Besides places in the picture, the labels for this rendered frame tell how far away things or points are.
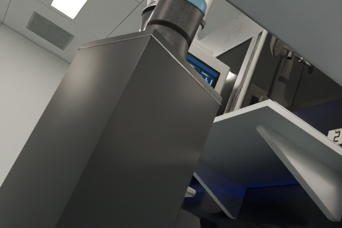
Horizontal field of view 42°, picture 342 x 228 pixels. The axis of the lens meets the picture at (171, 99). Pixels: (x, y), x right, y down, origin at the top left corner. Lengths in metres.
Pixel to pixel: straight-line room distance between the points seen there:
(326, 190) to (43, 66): 5.82
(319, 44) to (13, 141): 6.40
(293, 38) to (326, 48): 0.01
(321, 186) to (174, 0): 0.66
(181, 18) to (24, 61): 5.83
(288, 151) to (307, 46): 1.11
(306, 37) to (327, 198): 1.20
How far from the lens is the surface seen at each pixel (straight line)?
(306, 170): 1.31
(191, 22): 1.05
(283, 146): 1.26
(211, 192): 1.70
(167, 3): 1.06
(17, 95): 6.65
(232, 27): 2.89
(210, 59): 2.32
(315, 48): 0.16
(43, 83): 6.76
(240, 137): 1.36
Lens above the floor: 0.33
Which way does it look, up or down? 24 degrees up
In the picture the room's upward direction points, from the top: 24 degrees clockwise
